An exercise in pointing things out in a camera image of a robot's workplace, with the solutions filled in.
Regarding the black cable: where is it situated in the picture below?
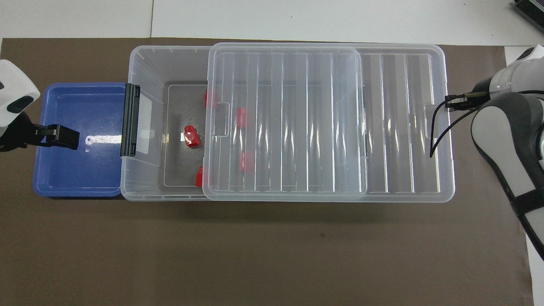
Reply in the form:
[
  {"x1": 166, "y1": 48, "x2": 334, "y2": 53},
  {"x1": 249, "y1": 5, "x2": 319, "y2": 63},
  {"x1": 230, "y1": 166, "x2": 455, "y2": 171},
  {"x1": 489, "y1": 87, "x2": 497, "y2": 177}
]
[{"x1": 428, "y1": 94, "x2": 480, "y2": 159}]

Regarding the clear plastic ribbed lid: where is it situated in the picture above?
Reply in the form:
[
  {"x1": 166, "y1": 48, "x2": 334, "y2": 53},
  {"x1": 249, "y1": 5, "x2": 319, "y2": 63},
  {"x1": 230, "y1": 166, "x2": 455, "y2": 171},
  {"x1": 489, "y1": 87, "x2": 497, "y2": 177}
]
[{"x1": 202, "y1": 42, "x2": 456, "y2": 203}]

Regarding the clear plastic storage box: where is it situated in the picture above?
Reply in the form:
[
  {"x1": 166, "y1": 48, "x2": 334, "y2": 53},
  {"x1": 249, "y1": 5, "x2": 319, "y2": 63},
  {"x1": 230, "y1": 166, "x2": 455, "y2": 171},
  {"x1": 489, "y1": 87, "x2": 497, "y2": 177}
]
[{"x1": 121, "y1": 44, "x2": 369, "y2": 202}]

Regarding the black box latch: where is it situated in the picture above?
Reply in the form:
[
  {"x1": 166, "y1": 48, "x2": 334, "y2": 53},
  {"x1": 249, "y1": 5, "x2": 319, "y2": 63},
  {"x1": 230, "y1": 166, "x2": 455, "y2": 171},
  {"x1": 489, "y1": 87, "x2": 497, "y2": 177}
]
[{"x1": 120, "y1": 83, "x2": 141, "y2": 157}]

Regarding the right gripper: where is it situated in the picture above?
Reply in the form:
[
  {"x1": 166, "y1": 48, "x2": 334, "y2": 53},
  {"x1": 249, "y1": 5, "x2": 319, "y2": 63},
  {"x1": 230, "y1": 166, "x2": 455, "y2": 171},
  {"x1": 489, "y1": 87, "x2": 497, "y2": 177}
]
[{"x1": 469, "y1": 78, "x2": 494, "y2": 101}]

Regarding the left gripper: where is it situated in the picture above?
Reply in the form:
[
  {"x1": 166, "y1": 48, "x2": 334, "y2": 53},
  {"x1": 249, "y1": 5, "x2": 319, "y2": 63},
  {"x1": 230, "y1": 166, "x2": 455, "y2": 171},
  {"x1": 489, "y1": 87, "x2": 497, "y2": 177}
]
[{"x1": 0, "y1": 111, "x2": 40, "y2": 153}]

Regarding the blue plastic tray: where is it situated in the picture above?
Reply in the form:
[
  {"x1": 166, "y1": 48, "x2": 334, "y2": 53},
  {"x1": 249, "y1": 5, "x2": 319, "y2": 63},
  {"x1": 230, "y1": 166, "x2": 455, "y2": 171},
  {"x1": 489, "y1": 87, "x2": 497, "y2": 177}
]
[{"x1": 33, "y1": 82, "x2": 128, "y2": 198}]

